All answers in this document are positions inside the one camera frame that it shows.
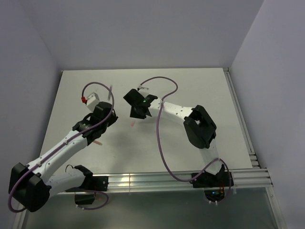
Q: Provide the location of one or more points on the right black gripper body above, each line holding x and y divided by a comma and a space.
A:
134, 114

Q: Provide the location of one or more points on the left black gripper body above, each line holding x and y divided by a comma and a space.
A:
112, 119

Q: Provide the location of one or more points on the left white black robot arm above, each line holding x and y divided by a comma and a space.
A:
32, 185

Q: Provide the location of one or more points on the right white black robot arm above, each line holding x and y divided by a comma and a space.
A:
199, 126

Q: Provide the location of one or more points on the pink pen on table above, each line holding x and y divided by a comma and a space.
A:
98, 143

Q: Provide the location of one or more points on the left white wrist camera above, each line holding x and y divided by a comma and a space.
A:
91, 101

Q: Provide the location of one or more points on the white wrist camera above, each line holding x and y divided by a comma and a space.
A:
142, 89
91, 101

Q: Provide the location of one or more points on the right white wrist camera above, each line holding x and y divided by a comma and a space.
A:
142, 89

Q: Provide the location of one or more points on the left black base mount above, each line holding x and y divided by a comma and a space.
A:
95, 185

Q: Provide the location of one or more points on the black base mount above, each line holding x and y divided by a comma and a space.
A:
95, 185
217, 182

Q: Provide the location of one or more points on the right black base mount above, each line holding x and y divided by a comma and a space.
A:
217, 182

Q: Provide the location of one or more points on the aluminium right side rail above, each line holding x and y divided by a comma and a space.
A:
249, 145

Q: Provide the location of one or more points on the aluminium rail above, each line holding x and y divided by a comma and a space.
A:
148, 182
249, 145

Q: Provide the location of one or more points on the aluminium front rail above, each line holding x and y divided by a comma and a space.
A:
148, 182

